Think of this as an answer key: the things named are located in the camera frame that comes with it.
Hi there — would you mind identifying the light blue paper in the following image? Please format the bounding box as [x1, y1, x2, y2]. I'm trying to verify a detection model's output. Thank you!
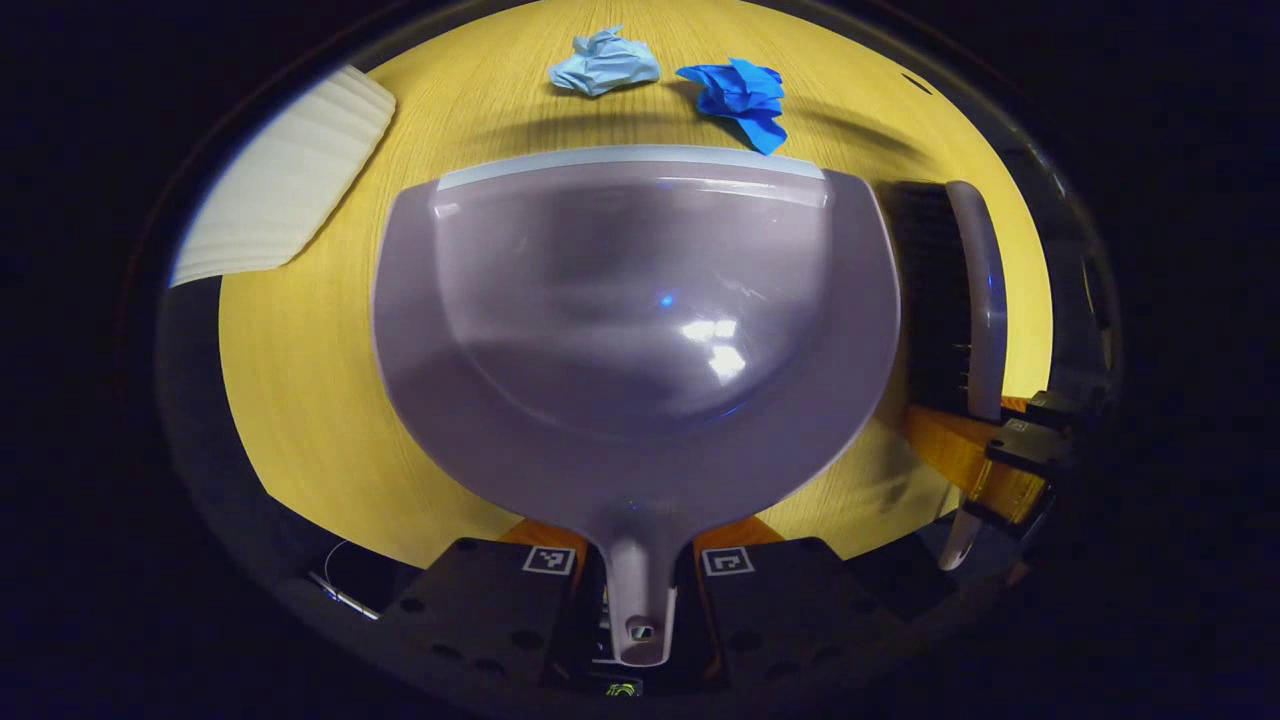
[548, 25, 662, 98]

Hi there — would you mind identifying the white ribbed garbage bin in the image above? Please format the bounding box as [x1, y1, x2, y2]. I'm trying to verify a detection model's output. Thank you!
[170, 65, 398, 290]

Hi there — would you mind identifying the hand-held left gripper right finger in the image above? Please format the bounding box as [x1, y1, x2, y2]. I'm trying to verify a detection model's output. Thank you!
[693, 515, 901, 689]

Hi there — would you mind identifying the dark blue paper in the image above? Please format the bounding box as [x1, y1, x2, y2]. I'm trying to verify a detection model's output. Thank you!
[676, 57, 790, 157]

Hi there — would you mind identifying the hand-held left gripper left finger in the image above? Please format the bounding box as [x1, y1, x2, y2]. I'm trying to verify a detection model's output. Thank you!
[375, 518, 591, 691]

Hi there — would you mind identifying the small pale pink broom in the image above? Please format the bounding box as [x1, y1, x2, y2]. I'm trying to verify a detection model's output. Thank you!
[888, 180, 1009, 572]

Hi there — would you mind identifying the pale pink dustpan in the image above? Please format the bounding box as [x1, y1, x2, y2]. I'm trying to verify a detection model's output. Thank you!
[372, 145, 901, 667]

